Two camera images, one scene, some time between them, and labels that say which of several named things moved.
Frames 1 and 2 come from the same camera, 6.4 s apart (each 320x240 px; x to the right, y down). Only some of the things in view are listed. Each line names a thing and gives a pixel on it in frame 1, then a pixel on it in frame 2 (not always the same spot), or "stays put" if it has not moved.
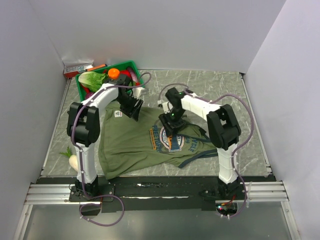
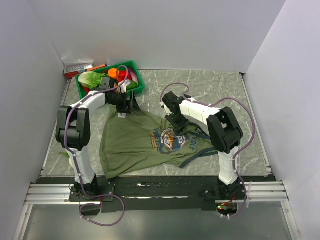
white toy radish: [72, 158] stays put
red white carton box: [71, 72] stays put
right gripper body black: [174, 117] to [177, 121]
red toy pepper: [126, 72] stays put
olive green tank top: [127, 146] stays put
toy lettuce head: [92, 80] stays put
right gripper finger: [172, 132] to [180, 130]
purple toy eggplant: [133, 74] stays put
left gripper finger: [137, 105] to [134, 103]
